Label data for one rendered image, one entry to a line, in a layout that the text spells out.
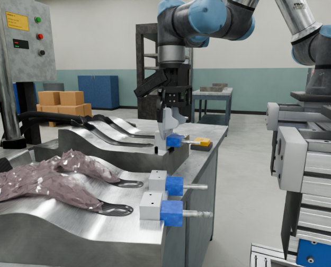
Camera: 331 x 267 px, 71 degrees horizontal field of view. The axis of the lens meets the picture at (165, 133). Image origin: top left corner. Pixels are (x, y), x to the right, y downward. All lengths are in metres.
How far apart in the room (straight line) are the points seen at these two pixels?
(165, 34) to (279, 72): 6.61
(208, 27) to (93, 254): 0.49
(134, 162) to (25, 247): 0.34
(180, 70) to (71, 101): 5.03
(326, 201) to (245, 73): 6.69
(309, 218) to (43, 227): 0.45
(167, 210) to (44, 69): 1.18
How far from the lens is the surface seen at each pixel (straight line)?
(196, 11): 0.56
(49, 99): 5.84
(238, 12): 0.66
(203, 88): 4.56
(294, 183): 0.47
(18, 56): 1.38
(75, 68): 8.97
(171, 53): 0.63
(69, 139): 0.81
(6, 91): 1.17
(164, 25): 0.64
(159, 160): 0.64
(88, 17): 8.78
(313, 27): 1.09
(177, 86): 0.64
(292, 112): 0.94
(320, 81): 0.97
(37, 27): 1.48
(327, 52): 0.97
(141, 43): 4.89
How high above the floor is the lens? 1.10
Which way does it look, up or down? 14 degrees down
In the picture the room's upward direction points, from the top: straight up
